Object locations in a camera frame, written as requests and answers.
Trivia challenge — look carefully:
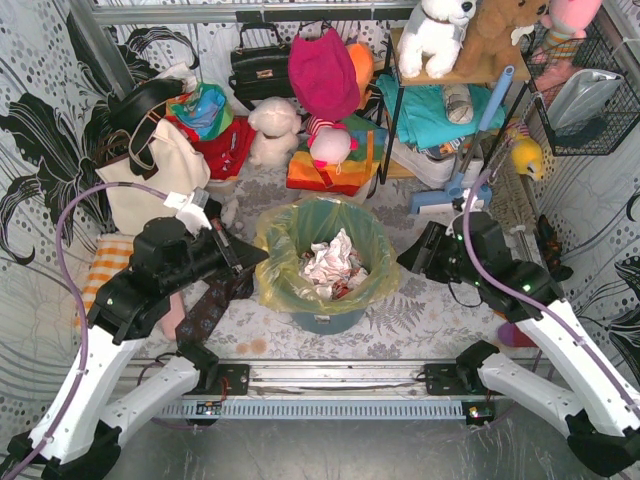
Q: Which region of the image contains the yellow plastic trash bag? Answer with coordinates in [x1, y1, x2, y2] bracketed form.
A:
[254, 195, 400, 315]

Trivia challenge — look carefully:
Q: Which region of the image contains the blue floor squeegee mop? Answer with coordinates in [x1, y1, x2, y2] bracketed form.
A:
[409, 65, 515, 214]

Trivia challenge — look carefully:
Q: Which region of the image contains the teal plastic trash bin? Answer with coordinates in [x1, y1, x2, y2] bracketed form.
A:
[290, 309, 365, 335]

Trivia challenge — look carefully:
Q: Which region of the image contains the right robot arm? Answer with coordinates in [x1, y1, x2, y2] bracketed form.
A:
[398, 212, 639, 477]

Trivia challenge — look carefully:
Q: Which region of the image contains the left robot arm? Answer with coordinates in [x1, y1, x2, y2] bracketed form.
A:
[1, 217, 268, 479]

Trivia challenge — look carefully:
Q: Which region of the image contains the crumpled white paper trash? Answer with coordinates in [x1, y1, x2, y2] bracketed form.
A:
[299, 228, 369, 301]

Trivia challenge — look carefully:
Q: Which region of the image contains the cream canvas tote bag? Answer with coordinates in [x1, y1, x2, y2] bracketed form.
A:
[97, 120, 211, 236]

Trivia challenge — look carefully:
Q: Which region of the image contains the rainbow striped bag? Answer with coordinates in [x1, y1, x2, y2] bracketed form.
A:
[286, 115, 388, 197]

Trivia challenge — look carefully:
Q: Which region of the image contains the colorful tie-dye cloth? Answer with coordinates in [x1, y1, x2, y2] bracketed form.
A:
[165, 83, 234, 142]

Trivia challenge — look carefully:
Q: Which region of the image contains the magenta fabric bag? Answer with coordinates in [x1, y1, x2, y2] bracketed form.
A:
[288, 27, 360, 121]

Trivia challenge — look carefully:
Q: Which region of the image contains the orange checkered towel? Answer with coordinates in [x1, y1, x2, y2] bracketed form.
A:
[82, 233, 134, 314]

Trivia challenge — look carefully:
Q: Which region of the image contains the brown floral necktie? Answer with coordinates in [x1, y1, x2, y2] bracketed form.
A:
[176, 289, 233, 348]

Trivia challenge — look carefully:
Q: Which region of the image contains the beige bristle broom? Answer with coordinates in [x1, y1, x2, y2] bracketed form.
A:
[488, 144, 537, 244]

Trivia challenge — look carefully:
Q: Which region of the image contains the white storage box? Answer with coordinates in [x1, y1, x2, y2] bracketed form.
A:
[391, 143, 484, 189]

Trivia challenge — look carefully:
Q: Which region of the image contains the striped colorful sock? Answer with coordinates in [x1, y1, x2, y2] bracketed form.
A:
[495, 311, 536, 348]

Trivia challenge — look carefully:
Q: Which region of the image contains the dark patterned cloth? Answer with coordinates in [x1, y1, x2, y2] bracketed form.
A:
[535, 215, 573, 282]

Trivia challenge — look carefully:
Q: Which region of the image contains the red cloth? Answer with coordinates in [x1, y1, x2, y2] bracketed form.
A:
[193, 117, 256, 181]

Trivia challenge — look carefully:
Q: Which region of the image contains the yellow plush duck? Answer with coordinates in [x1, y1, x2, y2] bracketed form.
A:
[506, 123, 544, 181]

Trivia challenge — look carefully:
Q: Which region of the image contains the teal folded cloth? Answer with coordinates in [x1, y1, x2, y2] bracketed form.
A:
[395, 85, 491, 149]

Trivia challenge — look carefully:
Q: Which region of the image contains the cream plush lamb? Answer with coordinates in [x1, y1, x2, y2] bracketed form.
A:
[248, 97, 302, 168]

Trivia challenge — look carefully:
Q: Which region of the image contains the pink white plush doll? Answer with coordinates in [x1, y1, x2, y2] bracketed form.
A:
[306, 116, 359, 169]

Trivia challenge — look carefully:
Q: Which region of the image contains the black wide-brim hat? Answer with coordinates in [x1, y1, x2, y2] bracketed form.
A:
[109, 78, 184, 133]

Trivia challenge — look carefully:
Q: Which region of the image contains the grey patterned sock roll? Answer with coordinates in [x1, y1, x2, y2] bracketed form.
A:
[442, 84, 474, 125]

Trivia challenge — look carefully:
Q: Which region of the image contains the black leather handbag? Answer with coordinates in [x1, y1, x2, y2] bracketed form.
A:
[228, 22, 295, 111]

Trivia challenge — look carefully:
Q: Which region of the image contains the orange plush toy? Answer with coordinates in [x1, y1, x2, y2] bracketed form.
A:
[346, 42, 374, 103]

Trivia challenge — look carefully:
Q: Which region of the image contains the silver foil pouch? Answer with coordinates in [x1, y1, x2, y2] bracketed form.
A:
[547, 69, 624, 130]

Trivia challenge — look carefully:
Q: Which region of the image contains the brown teddy bear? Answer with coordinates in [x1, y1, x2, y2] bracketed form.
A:
[454, 0, 549, 76]

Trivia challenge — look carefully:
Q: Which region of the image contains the white husky plush dog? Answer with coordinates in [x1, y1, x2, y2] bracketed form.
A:
[398, 0, 477, 79]

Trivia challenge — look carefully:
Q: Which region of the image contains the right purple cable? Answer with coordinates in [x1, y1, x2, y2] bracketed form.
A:
[462, 169, 640, 431]

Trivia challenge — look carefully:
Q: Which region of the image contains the purple cable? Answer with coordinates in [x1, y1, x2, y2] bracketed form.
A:
[0, 180, 174, 479]
[462, 169, 640, 431]

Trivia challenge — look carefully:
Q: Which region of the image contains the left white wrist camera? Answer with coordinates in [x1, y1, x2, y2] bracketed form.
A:
[163, 188, 212, 236]

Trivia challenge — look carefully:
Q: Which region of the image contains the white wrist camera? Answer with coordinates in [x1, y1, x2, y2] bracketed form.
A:
[451, 197, 477, 220]
[163, 188, 212, 236]

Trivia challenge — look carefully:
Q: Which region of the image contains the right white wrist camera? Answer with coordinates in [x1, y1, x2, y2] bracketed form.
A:
[451, 197, 477, 220]

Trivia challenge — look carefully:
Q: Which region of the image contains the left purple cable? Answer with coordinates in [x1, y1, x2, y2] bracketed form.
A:
[0, 180, 174, 479]

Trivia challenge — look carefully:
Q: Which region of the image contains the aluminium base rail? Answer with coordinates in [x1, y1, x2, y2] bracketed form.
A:
[124, 357, 556, 401]

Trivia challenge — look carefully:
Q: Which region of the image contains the wooden shelf with black frame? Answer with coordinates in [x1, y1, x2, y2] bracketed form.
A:
[377, 27, 539, 186]

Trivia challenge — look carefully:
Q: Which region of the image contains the black wire basket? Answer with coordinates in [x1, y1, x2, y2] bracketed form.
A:
[522, 24, 639, 156]

